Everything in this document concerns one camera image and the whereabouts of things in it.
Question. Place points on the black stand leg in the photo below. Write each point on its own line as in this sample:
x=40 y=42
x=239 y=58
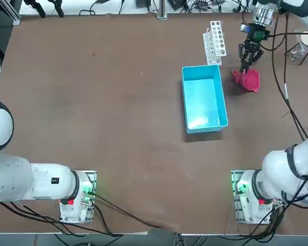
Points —
x=38 y=7
x=57 y=7

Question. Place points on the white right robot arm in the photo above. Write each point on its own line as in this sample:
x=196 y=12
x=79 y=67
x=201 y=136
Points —
x=279 y=166

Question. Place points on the red cloth rag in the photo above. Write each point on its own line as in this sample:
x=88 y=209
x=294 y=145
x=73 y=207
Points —
x=249 y=80

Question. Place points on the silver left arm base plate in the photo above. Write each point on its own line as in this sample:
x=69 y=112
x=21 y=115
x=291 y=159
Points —
x=91 y=179

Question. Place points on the blue plastic storage box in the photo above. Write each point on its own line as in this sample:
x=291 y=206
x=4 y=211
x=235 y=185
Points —
x=204 y=100

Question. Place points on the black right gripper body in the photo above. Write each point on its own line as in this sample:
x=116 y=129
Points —
x=258 y=36

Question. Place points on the grey power adapter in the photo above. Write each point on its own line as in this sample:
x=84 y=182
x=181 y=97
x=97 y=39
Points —
x=177 y=4

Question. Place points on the aluminium camera post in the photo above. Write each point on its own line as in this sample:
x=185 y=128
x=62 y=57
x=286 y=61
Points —
x=162 y=9

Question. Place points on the clear glass container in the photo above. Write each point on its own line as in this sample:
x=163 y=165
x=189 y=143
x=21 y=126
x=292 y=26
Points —
x=301 y=48

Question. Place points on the white test tube rack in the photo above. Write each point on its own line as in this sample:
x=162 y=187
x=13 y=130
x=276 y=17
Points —
x=216 y=42

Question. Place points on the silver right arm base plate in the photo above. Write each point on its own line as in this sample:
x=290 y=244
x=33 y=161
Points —
x=261 y=215

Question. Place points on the black device red lights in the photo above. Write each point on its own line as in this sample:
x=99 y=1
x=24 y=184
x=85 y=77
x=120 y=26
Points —
x=202 y=2

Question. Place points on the aluminium frame profile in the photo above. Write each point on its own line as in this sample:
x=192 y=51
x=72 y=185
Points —
x=7 y=11

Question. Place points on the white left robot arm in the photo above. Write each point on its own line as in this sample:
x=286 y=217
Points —
x=15 y=179

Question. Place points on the black box adapter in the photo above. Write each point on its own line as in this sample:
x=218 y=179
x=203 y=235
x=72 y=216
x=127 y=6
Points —
x=143 y=3

